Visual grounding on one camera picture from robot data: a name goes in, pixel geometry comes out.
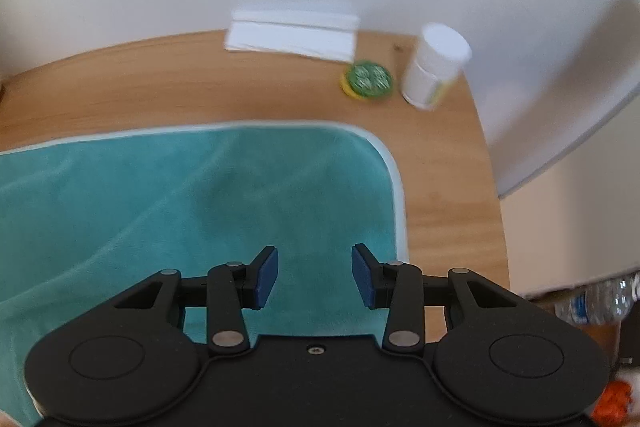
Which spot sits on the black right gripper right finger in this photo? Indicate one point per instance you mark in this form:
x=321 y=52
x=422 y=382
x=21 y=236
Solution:
x=377 y=282

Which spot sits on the green yellow round disc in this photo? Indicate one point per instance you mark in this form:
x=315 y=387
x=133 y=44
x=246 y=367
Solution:
x=366 y=81

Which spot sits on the plastic water bottle blue label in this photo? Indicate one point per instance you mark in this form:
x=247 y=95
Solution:
x=603 y=303

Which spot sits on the teal microfiber towel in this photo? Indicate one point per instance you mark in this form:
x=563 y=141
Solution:
x=83 y=220

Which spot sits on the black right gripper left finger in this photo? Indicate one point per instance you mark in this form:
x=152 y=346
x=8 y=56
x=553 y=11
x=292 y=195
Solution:
x=249 y=283

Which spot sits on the white pill bottle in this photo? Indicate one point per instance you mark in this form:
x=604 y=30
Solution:
x=437 y=62

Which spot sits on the white folded paper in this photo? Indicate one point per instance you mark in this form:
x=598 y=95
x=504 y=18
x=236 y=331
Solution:
x=326 y=30

